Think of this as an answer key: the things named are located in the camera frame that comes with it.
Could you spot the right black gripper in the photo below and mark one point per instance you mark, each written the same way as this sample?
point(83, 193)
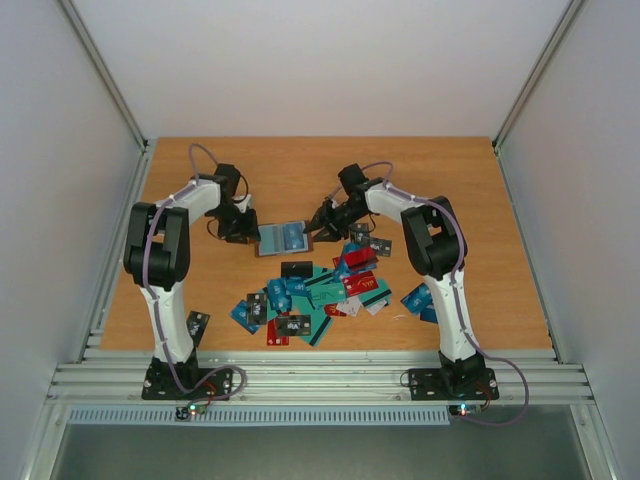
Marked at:
point(328, 218)

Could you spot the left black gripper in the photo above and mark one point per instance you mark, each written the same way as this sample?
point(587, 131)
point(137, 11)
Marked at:
point(250, 230)

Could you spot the blue VIP chip card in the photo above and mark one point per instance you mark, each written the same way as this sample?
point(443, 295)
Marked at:
point(293, 237)

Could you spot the brown leather card holder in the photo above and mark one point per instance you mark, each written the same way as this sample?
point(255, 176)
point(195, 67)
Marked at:
point(271, 240)

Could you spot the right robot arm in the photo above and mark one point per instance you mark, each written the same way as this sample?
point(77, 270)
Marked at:
point(436, 250)

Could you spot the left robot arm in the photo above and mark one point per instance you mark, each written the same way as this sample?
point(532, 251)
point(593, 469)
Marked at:
point(157, 255)

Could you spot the black card top upper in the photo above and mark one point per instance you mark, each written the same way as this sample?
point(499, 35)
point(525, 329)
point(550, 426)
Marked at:
point(359, 232)

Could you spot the black plain card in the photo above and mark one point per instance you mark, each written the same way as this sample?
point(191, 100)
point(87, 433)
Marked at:
point(298, 269)

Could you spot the dark red card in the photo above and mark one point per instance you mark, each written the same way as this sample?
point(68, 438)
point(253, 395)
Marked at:
point(360, 259)

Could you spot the teal card pile bottom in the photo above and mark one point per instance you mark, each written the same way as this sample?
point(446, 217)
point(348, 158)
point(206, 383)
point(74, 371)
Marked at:
point(325, 291)

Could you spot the black VIP card top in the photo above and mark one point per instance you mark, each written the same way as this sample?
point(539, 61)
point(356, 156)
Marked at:
point(382, 247)

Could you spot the black vip card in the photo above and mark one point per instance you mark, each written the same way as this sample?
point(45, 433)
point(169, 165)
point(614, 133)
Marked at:
point(257, 308)
point(293, 325)
point(196, 325)
point(382, 247)

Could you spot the red gold VIP card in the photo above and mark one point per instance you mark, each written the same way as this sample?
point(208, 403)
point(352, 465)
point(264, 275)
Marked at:
point(360, 283)

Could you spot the blue card pile centre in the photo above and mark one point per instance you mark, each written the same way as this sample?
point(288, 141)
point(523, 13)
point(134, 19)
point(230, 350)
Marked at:
point(279, 298)

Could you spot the blue card left edge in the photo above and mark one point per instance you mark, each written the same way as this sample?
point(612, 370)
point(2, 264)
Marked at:
point(239, 314)

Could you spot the black VIP card far left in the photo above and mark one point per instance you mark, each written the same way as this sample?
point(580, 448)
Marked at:
point(196, 325)

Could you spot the black VIP card bottom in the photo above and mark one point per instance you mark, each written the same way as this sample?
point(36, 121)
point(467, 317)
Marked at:
point(293, 325)

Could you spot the blue card right upper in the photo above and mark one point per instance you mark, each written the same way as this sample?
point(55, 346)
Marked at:
point(418, 299)

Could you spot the blue card far right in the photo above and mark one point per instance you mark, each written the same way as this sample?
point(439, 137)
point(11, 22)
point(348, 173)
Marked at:
point(428, 314)

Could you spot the left controller board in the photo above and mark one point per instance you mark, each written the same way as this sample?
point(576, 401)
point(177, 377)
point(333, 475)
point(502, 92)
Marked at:
point(192, 412)

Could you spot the controller board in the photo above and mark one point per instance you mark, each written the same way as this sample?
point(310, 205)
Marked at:
point(466, 409)
point(192, 412)

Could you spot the right controller board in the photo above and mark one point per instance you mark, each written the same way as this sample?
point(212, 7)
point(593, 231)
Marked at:
point(466, 409)

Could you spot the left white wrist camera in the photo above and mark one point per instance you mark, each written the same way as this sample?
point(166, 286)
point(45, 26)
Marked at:
point(243, 203)

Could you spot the aluminium frame rails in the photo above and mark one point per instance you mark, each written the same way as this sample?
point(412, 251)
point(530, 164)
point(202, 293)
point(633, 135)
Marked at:
point(315, 377)

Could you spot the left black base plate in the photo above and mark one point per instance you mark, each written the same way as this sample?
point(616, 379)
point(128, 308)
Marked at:
point(191, 382)

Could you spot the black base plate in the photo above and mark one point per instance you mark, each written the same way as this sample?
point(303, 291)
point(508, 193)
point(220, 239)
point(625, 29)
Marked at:
point(191, 382)
point(429, 384)

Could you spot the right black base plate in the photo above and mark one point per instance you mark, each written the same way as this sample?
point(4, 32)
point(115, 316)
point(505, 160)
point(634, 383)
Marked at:
point(429, 384)

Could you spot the grey slotted cable duct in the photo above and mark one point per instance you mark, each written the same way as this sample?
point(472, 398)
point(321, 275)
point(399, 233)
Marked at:
point(267, 416)

